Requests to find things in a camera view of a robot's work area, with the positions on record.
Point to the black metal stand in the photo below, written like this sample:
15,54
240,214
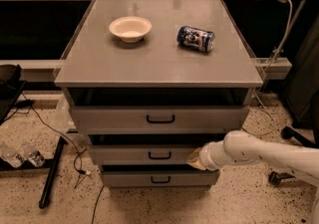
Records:
51,165

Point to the black chair at left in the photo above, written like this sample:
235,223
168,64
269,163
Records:
11,87

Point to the right clear water bottle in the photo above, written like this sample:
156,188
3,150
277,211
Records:
33,155

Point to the grey top drawer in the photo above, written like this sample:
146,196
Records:
158,120

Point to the grey drawer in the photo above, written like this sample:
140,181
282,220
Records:
146,149
116,176
158,120

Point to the tan foam-covered gripper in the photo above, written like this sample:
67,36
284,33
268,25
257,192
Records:
206,156

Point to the grey bottom drawer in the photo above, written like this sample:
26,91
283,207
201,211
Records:
116,176

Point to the clear water bottle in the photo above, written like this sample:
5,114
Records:
11,156
33,155

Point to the blue soda can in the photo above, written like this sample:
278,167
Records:
194,38

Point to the left clear water bottle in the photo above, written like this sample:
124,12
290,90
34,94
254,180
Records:
11,156

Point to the grey drawer cabinet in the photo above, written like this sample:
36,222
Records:
103,71

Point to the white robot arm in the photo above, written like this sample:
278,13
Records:
241,148

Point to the white paper bowl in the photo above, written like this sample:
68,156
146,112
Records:
130,29

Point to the black office chair base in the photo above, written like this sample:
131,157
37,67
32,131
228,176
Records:
301,162

